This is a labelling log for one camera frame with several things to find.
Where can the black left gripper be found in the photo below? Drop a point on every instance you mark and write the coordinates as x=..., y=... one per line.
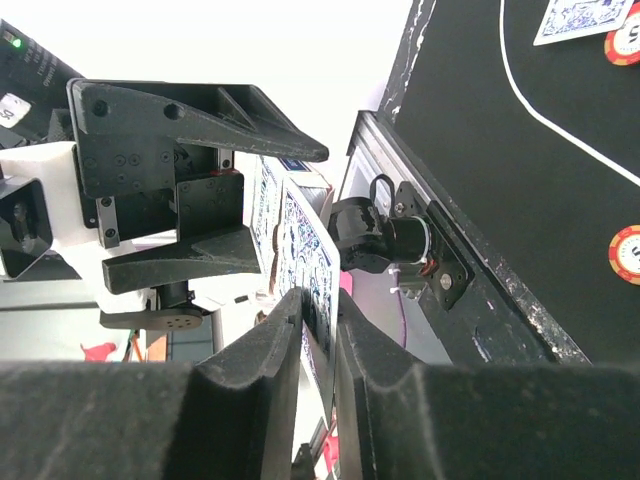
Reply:
x=158, y=156

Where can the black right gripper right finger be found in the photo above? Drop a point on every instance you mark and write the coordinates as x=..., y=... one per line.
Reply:
x=400, y=418

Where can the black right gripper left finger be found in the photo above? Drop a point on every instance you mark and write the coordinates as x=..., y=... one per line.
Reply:
x=231, y=416

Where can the blue card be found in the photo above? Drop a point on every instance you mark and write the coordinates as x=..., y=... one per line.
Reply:
x=308, y=259

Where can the orange chips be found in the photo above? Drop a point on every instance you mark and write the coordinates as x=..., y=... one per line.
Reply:
x=624, y=254

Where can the blue playing card box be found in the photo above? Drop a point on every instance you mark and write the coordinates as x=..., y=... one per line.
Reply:
x=266, y=206

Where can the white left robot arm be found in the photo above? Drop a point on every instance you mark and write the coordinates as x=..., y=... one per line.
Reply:
x=35, y=108

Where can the black marbled table cover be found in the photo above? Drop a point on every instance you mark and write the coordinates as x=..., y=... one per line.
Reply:
x=406, y=58

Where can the black poker table mat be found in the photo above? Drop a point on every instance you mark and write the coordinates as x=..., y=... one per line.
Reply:
x=539, y=149

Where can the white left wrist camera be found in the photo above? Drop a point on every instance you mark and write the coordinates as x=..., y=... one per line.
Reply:
x=40, y=205

